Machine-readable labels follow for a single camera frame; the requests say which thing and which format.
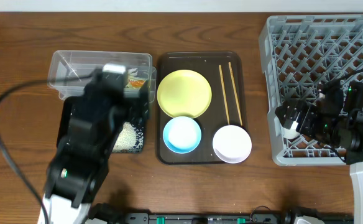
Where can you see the grey dishwasher rack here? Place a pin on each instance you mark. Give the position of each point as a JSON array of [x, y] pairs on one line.
[[297, 53]]

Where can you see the yellow plate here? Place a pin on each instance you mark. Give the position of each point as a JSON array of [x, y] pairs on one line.
[[184, 93]]

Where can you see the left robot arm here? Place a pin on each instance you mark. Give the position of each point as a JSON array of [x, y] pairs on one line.
[[89, 128]]

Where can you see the white bowl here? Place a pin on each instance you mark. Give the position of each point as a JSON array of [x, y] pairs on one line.
[[232, 144]]

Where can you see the black tray bin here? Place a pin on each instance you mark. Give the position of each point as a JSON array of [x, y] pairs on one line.
[[66, 113]]

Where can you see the light blue bowl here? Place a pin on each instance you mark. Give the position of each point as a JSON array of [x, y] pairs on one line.
[[182, 135]]

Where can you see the clear plastic bin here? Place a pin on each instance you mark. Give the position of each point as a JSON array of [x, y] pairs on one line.
[[69, 66]]

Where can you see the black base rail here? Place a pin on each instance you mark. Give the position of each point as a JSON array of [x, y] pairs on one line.
[[215, 218]]

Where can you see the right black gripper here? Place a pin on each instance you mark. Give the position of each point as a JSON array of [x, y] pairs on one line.
[[302, 115]]

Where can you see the brown serving tray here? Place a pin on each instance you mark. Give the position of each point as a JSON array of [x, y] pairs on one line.
[[205, 63]]

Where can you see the white tissue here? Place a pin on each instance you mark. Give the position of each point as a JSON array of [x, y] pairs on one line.
[[133, 71]]

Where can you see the food scraps rice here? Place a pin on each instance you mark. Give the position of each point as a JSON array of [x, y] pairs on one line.
[[130, 139]]

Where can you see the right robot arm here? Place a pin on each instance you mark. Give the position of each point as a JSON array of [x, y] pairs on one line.
[[336, 121]]

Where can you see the wooden chopstick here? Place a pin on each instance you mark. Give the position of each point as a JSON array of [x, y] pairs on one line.
[[235, 93], [224, 93]]

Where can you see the white cup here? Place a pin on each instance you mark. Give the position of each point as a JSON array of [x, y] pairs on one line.
[[290, 133]]

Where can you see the green snack wrapper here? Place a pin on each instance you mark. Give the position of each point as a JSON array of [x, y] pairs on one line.
[[135, 82]]

